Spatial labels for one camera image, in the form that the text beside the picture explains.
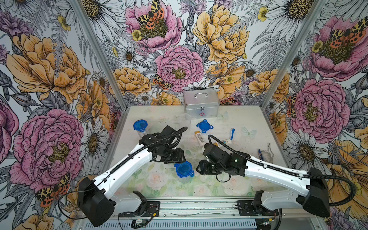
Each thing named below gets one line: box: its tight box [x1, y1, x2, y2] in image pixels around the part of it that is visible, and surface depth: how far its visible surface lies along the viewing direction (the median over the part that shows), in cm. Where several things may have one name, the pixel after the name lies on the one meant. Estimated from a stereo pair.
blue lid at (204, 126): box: [195, 119, 214, 134], surface depth 111 cm
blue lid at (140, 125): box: [132, 119, 149, 133], surface depth 96 cm
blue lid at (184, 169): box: [173, 161, 196, 179], surface depth 76 cm
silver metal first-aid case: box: [183, 89, 220, 118], surface depth 111 cm
